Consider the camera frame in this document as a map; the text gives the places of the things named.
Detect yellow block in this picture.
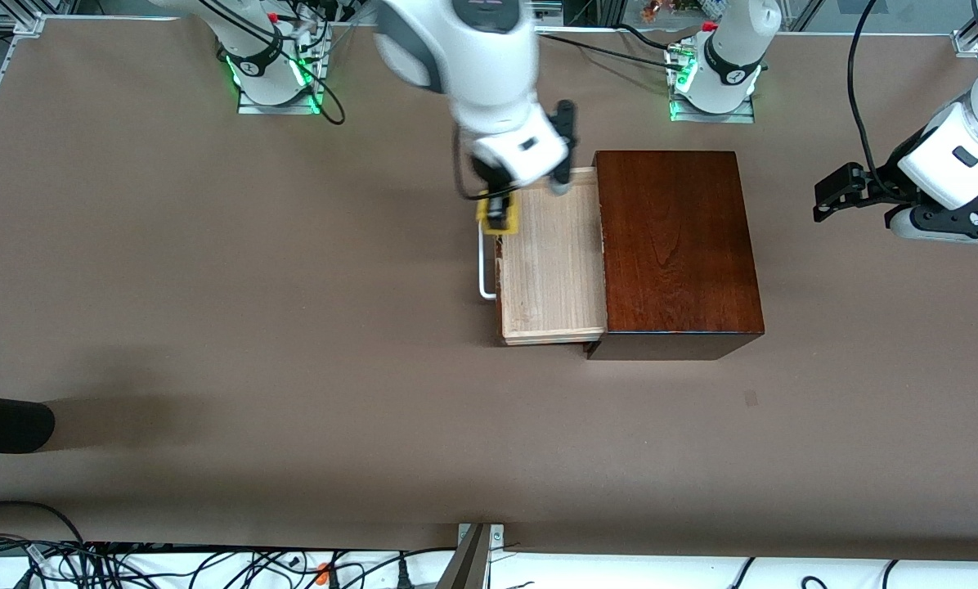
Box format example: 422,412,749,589
476,189,524,239

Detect light wood drawer white handle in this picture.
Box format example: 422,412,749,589
478,166,609,347

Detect dark brown wooden cabinet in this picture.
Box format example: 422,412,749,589
583,150,766,362

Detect black padded cylinder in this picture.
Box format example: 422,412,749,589
0,393,56,454

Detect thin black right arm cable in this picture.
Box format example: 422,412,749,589
453,123,491,202

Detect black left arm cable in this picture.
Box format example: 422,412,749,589
846,0,908,202

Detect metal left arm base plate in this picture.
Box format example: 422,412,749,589
667,92,756,124

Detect black cable along table edge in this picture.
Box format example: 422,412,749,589
536,29,680,68

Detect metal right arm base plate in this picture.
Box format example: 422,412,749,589
236,33,326,116

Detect metal table edge bracket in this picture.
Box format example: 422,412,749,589
436,523,506,589

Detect black floor cable loop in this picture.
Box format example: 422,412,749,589
0,500,91,589

